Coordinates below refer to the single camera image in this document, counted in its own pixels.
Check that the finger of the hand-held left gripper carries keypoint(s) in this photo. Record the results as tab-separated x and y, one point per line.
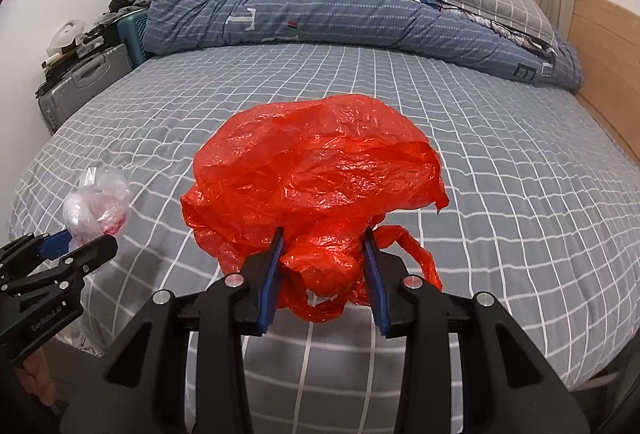
55	244
80	256

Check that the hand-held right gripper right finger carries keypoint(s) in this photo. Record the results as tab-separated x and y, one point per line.
377	284

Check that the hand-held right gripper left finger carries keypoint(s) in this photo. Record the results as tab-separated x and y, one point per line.
270	284

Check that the clear plastic bag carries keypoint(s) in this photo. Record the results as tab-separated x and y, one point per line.
95	209

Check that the red plastic bag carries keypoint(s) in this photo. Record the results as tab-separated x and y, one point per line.
310	174

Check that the person's left hand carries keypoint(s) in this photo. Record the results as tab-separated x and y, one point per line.
37	379

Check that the grey suitcase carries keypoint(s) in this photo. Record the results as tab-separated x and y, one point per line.
85	78

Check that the grey checked bed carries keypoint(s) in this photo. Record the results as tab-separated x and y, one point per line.
500	163

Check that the stack of black items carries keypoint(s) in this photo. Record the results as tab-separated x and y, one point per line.
95	43

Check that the teal suitcase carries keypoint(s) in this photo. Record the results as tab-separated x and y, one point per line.
131	38

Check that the blue striped quilt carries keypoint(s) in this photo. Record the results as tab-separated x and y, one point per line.
350	8

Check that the printed cloth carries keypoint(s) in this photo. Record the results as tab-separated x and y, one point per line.
520	38

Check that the wooden headboard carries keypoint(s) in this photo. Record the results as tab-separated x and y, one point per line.
610	53

